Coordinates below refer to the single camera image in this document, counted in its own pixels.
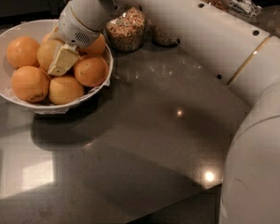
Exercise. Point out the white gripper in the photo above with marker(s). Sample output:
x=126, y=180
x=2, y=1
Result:
x=72, y=29

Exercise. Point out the orange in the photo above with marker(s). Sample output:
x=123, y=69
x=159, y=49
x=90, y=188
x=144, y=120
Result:
x=46, y=52
x=64, y=90
x=91, y=71
x=96, y=48
x=22, y=51
x=30, y=84
x=45, y=38

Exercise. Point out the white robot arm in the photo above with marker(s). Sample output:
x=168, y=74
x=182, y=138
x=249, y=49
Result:
x=247, y=59

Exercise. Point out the white bowl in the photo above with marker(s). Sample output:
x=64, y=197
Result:
x=37, y=30

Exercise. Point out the glass jar colourful cereal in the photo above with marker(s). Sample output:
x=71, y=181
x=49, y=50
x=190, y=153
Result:
x=126, y=32

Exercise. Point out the glass jar pale cereal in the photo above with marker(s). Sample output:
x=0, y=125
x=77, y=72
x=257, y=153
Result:
x=158, y=36

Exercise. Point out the clear plastic bag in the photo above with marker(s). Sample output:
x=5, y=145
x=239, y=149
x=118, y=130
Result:
x=244, y=7

